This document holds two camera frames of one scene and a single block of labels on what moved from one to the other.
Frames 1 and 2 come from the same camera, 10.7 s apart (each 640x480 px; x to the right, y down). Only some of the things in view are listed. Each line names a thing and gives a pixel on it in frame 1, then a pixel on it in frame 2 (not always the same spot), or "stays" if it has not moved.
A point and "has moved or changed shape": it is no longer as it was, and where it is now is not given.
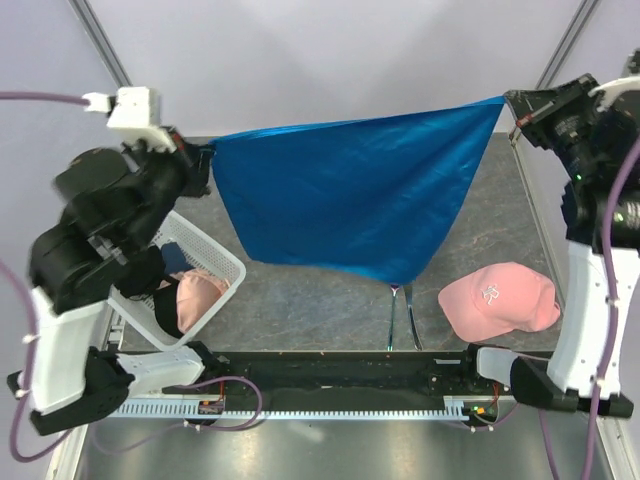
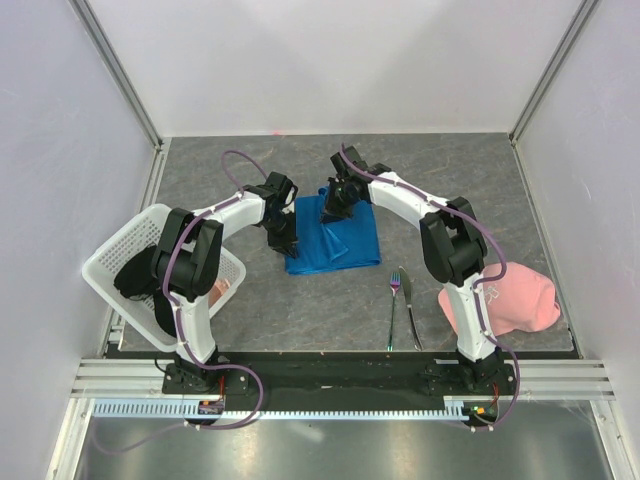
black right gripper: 534,108 → 333,213
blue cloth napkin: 375,193 has moved or changed shape
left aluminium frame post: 93,28 stays
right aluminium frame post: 561,54 stays
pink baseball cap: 498,300 stays
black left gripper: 187,155 → 286,245
